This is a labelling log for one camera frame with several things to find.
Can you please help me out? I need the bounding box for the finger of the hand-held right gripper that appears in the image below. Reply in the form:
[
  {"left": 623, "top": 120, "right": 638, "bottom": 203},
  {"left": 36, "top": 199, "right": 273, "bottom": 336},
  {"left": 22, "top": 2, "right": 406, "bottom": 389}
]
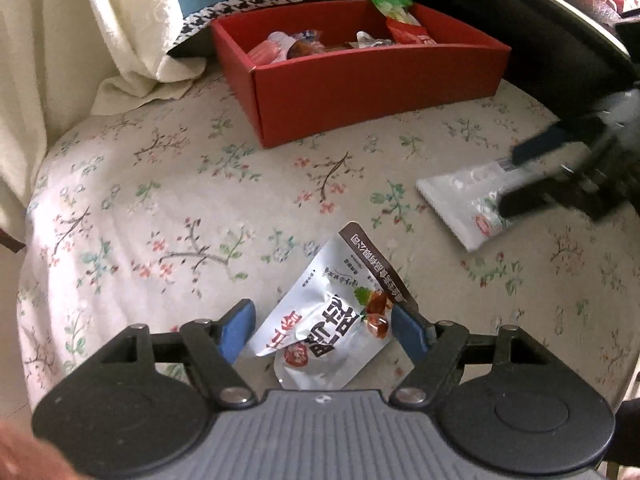
[
  {"left": 496, "top": 172, "right": 581, "bottom": 221},
  {"left": 510, "top": 115, "right": 608, "bottom": 166}
]

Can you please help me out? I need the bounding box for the dark coffee table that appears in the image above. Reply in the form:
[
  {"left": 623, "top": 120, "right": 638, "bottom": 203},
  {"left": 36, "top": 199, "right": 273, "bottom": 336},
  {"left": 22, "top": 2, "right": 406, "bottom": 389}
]
[{"left": 410, "top": 0, "right": 640, "bottom": 126}]

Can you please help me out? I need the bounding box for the white brown snack packet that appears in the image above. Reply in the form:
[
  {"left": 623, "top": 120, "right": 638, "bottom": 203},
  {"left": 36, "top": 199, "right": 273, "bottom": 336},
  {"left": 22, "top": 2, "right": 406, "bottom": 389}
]
[{"left": 248, "top": 221, "right": 421, "bottom": 392}]

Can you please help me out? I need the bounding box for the red side cabinet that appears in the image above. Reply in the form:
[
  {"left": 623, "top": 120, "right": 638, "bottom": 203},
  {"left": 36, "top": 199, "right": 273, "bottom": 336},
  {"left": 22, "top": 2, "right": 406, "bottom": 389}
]
[{"left": 0, "top": 225, "right": 27, "bottom": 255}]

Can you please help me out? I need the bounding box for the floral cloth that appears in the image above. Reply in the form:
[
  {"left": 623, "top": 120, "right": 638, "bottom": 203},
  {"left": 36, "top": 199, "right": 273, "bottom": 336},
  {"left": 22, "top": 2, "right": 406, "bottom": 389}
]
[{"left": 15, "top": 67, "right": 640, "bottom": 411}]

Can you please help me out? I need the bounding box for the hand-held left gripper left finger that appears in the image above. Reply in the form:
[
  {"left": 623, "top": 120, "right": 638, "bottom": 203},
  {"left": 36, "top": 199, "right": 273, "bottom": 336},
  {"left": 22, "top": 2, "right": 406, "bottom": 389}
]
[{"left": 100, "top": 297, "right": 258, "bottom": 406}]

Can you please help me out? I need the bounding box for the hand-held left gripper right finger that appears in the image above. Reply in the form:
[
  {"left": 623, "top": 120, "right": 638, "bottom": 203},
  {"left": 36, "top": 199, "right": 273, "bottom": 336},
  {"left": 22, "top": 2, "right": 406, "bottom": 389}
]
[{"left": 390, "top": 304, "right": 551, "bottom": 406}]

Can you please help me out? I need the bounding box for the red cardboard box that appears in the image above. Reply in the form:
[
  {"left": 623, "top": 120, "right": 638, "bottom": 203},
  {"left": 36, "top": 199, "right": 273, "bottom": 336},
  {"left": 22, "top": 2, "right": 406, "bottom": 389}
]
[{"left": 210, "top": 0, "right": 512, "bottom": 148}]

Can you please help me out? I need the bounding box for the clear sausage snack packet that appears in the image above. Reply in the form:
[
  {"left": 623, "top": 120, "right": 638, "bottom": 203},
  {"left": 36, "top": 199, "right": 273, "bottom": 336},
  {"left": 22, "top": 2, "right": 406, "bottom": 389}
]
[{"left": 246, "top": 31, "right": 297, "bottom": 67}]

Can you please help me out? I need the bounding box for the plain white snack packet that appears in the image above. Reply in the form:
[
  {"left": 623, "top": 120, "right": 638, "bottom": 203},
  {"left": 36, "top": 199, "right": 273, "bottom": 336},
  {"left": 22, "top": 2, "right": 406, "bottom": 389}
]
[{"left": 416, "top": 159, "right": 518, "bottom": 254}]

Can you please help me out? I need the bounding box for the white red striped snack packet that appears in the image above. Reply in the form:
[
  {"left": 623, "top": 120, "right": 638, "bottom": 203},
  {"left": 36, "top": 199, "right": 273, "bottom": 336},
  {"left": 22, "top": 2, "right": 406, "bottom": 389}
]
[{"left": 384, "top": 14, "right": 437, "bottom": 46}]

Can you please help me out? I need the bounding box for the white towel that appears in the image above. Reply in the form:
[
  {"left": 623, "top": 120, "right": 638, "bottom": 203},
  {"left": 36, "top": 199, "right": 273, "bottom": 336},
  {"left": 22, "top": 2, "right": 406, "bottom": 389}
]
[{"left": 0, "top": 0, "right": 208, "bottom": 251}]

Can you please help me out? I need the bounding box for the orange snack packet blue label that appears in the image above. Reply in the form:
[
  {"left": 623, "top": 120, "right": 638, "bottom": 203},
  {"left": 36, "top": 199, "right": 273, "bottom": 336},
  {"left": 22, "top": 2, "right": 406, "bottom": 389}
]
[{"left": 290, "top": 29, "right": 351, "bottom": 57}]

